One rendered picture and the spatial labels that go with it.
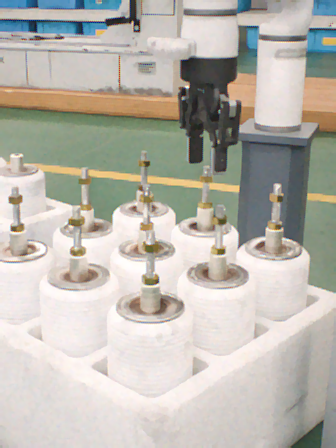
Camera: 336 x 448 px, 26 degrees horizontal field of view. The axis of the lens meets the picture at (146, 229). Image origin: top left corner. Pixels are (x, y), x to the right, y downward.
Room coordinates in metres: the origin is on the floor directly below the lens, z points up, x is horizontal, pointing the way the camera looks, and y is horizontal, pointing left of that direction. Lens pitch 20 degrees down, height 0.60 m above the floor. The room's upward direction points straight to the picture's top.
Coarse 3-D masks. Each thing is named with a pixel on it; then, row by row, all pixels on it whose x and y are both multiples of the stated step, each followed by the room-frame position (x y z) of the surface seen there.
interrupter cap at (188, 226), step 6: (180, 222) 0.98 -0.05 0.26; (186, 222) 0.98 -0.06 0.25; (192, 222) 0.98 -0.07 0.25; (228, 222) 0.98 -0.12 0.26; (180, 228) 0.95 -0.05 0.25; (186, 228) 0.95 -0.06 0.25; (192, 228) 0.96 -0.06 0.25; (228, 228) 0.95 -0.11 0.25; (186, 234) 0.94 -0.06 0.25; (192, 234) 0.93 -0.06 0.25; (198, 234) 0.93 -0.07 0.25; (204, 234) 0.93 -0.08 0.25; (210, 234) 0.93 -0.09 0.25
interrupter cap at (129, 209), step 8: (136, 200) 1.08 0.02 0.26; (120, 208) 1.04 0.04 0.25; (128, 208) 1.04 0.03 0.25; (136, 208) 1.05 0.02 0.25; (152, 208) 1.05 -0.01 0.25; (160, 208) 1.04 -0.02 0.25; (168, 208) 1.04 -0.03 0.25; (128, 216) 1.02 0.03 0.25; (136, 216) 1.01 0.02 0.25; (152, 216) 1.01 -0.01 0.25; (160, 216) 1.02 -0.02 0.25
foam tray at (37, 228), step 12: (48, 204) 1.29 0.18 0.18; (60, 204) 1.29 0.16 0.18; (0, 216) 1.22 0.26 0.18; (36, 216) 1.22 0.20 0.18; (48, 216) 1.22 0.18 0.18; (60, 216) 1.24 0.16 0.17; (0, 228) 1.16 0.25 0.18; (24, 228) 1.18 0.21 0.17; (36, 228) 1.20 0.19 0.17; (48, 228) 1.22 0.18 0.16; (0, 240) 1.14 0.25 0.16; (48, 240) 1.21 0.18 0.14
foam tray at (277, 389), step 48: (0, 336) 0.78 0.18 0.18; (288, 336) 0.78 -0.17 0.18; (0, 384) 0.78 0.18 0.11; (48, 384) 0.72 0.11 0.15; (96, 384) 0.67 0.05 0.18; (192, 384) 0.67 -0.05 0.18; (240, 384) 0.71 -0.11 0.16; (288, 384) 0.78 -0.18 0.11; (0, 432) 0.79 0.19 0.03; (48, 432) 0.72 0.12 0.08; (96, 432) 0.66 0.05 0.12; (144, 432) 0.61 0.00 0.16; (192, 432) 0.65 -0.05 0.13; (240, 432) 0.71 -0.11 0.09; (288, 432) 0.79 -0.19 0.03
